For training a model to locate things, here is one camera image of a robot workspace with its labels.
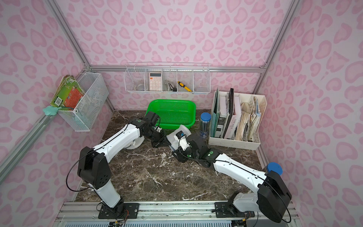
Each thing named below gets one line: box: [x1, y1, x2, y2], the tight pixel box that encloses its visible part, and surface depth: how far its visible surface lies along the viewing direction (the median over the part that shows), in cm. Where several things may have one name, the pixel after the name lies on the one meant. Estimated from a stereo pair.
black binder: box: [222, 87, 234, 139], surface depth 85 cm
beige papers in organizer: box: [234, 96, 262, 142], surface depth 90 cm
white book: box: [224, 95, 242, 140], surface depth 90 cm
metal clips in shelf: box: [164, 79, 178, 92], surface depth 95 cm
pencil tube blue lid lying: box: [267, 161, 284, 176], surface depth 69 cm
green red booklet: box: [50, 74, 86, 111], surface depth 73 cm
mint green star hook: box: [42, 105, 62, 116], surface depth 64 cm
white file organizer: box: [208, 90, 268, 150], surface depth 92 cm
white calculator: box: [149, 71, 162, 92], surface depth 97 cm
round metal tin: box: [134, 84, 145, 91], surface depth 99 cm
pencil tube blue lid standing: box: [199, 112, 212, 139], surface depth 92 cm
